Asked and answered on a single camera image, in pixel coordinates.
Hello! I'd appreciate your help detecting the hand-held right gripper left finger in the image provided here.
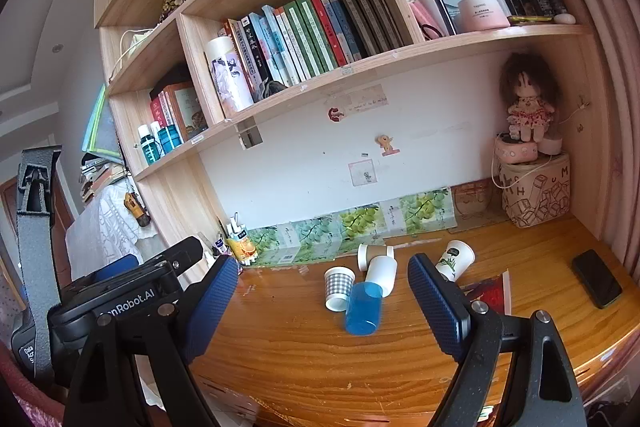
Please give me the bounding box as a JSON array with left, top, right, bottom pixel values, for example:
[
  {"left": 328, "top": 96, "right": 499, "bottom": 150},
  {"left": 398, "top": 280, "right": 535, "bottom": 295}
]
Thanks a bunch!
[{"left": 62, "top": 254, "right": 241, "bottom": 427}]

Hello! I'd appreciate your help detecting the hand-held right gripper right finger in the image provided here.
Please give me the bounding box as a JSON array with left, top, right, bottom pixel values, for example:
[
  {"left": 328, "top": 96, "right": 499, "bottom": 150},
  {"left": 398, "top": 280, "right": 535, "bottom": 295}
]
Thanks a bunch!
[{"left": 407, "top": 253, "right": 589, "bottom": 427}]

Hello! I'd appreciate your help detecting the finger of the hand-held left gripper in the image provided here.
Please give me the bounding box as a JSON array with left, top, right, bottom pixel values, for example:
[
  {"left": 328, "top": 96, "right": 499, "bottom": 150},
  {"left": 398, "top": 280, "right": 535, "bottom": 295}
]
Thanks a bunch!
[
  {"left": 94, "top": 253, "right": 142, "bottom": 282},
  {"left": 144, "top": 235, "right": 205, "bottom": 281}
]

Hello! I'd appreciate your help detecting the blue translucent plastic cup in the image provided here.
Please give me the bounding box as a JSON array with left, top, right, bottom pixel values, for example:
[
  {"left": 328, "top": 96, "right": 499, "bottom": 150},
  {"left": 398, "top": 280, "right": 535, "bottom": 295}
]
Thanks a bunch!
[{"left": 344, "top": 280, "right": 385, "bottom": 337}]

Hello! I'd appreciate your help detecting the white cup with plant print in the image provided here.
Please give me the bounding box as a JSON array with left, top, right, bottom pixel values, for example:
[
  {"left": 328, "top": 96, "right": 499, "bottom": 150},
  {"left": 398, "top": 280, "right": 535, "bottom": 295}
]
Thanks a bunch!
[{"left": 434, "top": 240, "right": 475, "bottom": 283}]

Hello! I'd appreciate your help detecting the plain white paper cup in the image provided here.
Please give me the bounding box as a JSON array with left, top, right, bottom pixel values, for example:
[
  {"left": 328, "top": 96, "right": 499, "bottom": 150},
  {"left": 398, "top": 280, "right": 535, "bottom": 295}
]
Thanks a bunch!
[{"left": 364, "top": 255, "right": 399, "bottom": 297}]

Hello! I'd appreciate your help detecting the brown paper cup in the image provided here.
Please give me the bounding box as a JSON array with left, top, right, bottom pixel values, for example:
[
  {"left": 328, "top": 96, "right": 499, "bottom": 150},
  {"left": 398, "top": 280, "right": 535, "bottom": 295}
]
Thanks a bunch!
[{"left": 357, "top": 243, "right": 395, "bottom": 271}]

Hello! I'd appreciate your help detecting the checked paper cup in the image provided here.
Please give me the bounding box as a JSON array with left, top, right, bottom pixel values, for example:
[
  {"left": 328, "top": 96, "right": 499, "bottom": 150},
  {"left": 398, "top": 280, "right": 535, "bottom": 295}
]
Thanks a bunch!
[{"left": 323, "top": 266, "right": 357, "bottom": 312}]

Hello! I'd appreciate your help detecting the white lace cloth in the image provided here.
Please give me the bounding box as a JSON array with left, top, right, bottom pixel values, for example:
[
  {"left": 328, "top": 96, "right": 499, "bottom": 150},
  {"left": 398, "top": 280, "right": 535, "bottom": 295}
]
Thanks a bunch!
[{"left": 64, "top": 184, "right": 160, "bottom": 282}]

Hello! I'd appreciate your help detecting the red booklet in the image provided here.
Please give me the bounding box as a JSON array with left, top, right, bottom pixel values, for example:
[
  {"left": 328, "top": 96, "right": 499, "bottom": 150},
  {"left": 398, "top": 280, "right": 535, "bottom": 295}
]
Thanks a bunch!
[{"left": 457, "top": 270, "right": 512, "bottom": 319}]

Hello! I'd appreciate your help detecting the yellow printed carton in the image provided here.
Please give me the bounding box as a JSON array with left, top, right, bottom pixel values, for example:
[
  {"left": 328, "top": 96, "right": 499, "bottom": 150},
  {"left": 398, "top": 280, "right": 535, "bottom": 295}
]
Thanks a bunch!
[{"left": 226, "top": 231, "right": 259, "bottom": 267}]

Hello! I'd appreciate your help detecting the green leaf tissue pack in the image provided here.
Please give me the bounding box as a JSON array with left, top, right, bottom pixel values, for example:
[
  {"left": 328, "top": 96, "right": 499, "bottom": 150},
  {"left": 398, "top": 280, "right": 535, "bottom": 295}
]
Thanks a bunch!
[
  {"left": 292, "top": 213, "right": 346, "bottom": 260},
  {"left": 337, "top": 203, "right": 388, "bottom": 242},
  {"left": 380, "top": 187, "right": 458, "bottom": 236},
  {"left": 247, "top": 223, "right": 302, "bottom": 267}
]

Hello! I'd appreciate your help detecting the stack of books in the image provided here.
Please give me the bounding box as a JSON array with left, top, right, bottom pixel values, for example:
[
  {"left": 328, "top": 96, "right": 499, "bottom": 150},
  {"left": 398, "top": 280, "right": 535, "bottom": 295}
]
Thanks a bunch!
[{"left": 79, "top": 152, "right": 127, "bottom": 206}]

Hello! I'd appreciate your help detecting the brown printed paper package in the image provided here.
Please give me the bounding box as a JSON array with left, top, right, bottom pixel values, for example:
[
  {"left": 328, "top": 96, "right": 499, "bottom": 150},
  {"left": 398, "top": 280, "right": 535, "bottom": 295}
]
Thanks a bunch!
[{"left": 451, "top": 181, "right": 493, "bottom": 222}]

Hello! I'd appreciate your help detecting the teal bottle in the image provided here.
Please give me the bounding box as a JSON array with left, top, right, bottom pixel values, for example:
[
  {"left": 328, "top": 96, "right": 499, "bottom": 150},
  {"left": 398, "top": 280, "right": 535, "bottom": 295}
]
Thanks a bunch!
[
  {"left": 157, "top": 125, "right": 182, "bottom": 154},
  {"left": 137, "top": 124, "right": 164, "bottom": 166}
]

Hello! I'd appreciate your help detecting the green framed board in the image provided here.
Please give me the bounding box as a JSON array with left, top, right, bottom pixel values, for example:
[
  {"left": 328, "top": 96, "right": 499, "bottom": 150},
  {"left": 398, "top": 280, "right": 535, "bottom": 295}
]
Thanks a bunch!
[{"left": 81, "top": 83, "right": 122, "bottom": 155}]

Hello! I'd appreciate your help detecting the red book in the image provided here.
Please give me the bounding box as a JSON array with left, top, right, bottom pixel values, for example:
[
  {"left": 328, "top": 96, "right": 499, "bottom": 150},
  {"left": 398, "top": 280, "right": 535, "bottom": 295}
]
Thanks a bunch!
[{"left": 149, "top": 90, "right": 175, "bottom": 134}]

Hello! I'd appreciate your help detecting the beige printed storage box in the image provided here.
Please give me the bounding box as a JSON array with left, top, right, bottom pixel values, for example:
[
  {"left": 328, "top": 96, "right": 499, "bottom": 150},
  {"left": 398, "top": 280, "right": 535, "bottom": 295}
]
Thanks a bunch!
[{"left": 500, "top": 151, "right": 572, "bottom": 229}]

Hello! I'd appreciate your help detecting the brown illustrated book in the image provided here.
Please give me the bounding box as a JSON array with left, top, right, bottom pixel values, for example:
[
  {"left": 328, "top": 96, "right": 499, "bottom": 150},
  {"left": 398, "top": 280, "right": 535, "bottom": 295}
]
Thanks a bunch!
[{"left": 163, "top": 82, "right": 210, "bottom": 142}]

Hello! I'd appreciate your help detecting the square paper note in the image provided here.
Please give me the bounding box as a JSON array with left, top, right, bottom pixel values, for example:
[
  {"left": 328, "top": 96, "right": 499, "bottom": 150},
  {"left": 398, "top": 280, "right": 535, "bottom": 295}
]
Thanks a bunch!
[{"left": 348, "top": 158, "right": 377, "bottom": 188}]

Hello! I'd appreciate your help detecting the black smartphone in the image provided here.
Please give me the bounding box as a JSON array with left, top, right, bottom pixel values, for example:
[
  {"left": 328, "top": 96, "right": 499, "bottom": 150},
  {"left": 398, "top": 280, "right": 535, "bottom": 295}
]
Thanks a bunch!
[{"left": 571, "top": 249, "right": 624, "bottom": 310}]

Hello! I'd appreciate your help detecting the pink dotted speaker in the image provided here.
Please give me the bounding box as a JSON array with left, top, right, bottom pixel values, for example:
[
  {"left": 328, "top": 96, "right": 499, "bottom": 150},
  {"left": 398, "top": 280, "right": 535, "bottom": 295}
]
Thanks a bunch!
[{"left": 494, "top": 134, "right": 541, "bottom": 166}]

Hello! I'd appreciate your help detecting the white printed tube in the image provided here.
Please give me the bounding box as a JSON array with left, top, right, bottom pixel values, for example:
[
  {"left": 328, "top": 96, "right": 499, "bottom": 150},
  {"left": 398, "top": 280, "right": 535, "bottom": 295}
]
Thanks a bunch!
[{"left": 204, "top": 36, "right": 255, "bottom": 112}]

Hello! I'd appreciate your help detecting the taped paper label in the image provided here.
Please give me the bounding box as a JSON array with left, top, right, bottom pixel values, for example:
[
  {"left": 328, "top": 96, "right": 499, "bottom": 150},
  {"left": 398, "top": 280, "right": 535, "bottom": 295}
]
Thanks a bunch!
[{"left": 327, "top": 83, "right": 390, "bottom": 112}]

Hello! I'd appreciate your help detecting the brown-haired rag doll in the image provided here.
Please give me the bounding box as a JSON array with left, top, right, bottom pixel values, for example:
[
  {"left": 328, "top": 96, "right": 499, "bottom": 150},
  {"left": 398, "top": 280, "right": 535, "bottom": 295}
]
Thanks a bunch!
[{"left": 500, "top": 51, "right": 559, "bottom": 144}]

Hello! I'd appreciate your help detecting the wooden bookshelf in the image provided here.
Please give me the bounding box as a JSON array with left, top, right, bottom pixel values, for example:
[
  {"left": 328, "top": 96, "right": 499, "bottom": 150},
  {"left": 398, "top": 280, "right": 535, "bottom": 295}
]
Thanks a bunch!
[{"left": 93, "top": 0, "right": 618, "bottom": 264}]

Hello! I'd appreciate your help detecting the row of green and blue books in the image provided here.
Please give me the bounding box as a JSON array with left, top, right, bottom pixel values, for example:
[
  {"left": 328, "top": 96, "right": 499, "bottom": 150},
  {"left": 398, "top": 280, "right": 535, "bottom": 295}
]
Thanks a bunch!
[{"left": 221, "top": 0, "right": 407, "bottom": 96}]

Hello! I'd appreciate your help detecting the pink pouch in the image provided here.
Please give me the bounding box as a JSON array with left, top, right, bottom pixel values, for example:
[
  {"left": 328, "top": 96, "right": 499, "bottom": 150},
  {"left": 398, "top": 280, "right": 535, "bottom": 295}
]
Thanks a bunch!
[{"left": 408, "top": 0, "right": 442, "bottom": 42}]

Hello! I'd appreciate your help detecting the pink cosmetic jar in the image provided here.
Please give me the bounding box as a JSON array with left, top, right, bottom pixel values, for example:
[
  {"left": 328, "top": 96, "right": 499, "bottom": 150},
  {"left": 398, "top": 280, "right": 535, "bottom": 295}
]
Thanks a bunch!
[{"left": 457, "top": 0, "right": 512, "bottom": 34}]

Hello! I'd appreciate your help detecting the flat gold tin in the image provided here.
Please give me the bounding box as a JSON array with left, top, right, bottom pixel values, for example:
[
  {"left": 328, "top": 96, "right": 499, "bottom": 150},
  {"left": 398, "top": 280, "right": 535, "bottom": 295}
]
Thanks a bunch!
[{"left": 508, "top": 14, "right": 555, "bottom": 26}]

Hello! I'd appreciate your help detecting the wooden keychain charm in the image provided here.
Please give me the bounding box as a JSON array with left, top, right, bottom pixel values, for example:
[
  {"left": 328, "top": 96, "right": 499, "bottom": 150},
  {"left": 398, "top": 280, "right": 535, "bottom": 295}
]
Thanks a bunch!
[{"left": 123, "top": 192, "right": 152, "bottom": 229}]

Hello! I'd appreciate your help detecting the metal shelf bracket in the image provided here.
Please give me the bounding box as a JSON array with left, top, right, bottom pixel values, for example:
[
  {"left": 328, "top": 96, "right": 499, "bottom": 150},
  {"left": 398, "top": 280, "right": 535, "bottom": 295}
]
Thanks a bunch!
[{"left": 235, "top": 118, "right": 265, "bottom": 151}]

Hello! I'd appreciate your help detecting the orange bear wall sticker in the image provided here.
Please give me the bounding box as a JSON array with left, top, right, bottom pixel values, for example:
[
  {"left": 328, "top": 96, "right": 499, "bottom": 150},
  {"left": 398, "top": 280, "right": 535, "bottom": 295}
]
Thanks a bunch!
[{"left": 376, "top": 134, "right": 401, "bottom": 157}]

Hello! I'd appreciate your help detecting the white cable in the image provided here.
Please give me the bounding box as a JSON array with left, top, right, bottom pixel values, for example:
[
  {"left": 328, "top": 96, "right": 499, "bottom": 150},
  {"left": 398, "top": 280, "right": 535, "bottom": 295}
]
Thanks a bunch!
[{"left": 107, "top": 27, "right": 162, "bottom": 84}]

